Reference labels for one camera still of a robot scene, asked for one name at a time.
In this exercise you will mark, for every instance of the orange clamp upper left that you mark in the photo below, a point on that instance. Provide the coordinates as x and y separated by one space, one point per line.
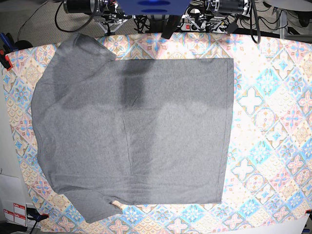
5 61

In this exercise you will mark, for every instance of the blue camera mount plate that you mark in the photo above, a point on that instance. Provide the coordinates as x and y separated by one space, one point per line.
154 7

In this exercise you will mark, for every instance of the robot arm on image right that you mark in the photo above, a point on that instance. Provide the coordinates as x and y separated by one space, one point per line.
217 16

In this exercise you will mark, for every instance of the grey T-shirt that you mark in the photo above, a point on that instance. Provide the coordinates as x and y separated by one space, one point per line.
133 131

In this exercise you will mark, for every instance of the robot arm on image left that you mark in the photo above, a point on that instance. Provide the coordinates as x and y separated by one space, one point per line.
106 13

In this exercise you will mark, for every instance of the blue clamp lower left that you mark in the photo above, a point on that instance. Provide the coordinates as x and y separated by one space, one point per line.
34 215

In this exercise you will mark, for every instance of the white labelled box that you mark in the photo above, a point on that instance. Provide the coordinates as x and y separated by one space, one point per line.
13 200

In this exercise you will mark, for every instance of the patterned tablecloth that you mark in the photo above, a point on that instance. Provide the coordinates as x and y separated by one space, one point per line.
269 177

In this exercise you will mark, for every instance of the white power strip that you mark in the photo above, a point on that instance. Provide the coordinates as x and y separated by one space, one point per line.
205 27

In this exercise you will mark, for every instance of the black centre post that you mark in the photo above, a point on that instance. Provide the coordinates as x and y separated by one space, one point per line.
171 25

